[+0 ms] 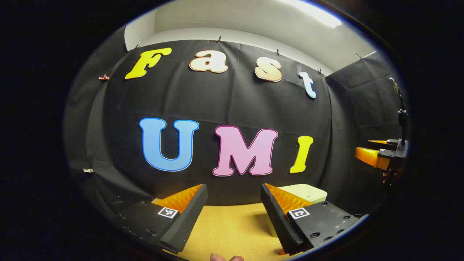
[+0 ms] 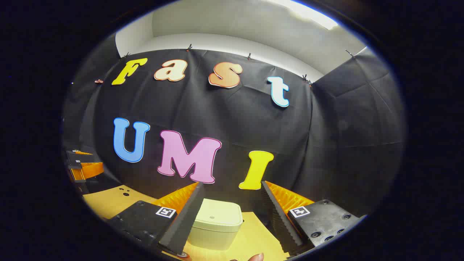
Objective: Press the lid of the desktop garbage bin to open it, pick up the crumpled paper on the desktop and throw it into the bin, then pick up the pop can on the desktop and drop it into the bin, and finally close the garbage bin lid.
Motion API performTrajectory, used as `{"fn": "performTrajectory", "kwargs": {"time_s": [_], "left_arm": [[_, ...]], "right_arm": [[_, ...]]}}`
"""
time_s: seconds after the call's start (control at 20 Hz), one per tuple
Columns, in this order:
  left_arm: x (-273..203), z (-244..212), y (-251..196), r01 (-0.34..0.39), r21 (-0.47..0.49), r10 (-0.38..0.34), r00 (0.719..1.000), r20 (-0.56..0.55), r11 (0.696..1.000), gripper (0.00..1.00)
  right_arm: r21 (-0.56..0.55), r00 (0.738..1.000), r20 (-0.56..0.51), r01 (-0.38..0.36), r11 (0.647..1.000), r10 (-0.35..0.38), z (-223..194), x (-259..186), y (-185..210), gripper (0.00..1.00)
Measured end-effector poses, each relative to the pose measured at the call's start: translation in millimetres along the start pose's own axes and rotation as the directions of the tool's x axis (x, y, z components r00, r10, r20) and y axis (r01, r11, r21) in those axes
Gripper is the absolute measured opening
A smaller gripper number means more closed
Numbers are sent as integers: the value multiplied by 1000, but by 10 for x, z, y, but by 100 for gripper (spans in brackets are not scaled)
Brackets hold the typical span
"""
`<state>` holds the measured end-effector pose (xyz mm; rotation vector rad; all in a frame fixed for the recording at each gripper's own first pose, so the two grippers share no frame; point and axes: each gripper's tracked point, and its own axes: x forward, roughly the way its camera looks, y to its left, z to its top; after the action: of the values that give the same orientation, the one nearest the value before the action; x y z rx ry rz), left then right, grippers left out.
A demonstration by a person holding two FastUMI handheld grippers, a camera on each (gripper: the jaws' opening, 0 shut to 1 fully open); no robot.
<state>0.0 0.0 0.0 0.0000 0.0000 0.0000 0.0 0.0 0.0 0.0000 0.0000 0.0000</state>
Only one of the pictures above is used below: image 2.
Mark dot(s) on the green desktop garbage bin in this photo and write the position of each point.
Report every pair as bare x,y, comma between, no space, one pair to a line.
215,224

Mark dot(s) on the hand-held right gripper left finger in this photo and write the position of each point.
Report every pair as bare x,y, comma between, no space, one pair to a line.
188,217

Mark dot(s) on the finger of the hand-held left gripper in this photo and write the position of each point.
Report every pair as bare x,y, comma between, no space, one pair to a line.
81,156
88,170

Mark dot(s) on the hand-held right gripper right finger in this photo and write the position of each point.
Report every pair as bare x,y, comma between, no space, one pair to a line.
279,221

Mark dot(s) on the black backdrop cloth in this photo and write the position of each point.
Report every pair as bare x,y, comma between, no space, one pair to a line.
253,127

